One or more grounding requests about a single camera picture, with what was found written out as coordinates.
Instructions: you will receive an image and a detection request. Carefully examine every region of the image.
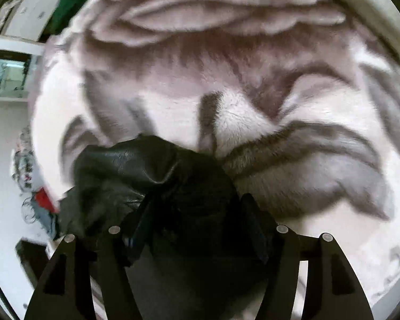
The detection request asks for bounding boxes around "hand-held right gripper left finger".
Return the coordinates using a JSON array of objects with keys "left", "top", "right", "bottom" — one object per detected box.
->
[{"left": 23, "top": 193, "right": 154, "bottom": 320}]

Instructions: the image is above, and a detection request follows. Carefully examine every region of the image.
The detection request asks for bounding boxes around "black leather jacket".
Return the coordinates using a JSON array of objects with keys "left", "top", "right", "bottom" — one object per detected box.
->
[{"left": 58, "top": 133, "right": 274, "bottom": 320}]

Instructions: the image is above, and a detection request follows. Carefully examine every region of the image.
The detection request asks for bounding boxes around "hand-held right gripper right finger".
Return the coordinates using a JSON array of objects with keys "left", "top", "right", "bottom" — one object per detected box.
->
[{"left": 241, "top": 193, "right": 374, "bottom": 320}]

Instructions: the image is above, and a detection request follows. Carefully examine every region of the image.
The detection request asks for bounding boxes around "white drawer cabinet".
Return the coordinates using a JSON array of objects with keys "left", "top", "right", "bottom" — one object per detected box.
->
[{"left": 3, "top": 0, "right": 65, "bottom": 41}]

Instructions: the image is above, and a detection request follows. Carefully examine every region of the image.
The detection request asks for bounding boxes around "floral plush blanket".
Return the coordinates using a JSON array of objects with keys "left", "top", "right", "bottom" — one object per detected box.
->
[{"left": 28, "top": 0, "right": 400, "bottom": 320}]

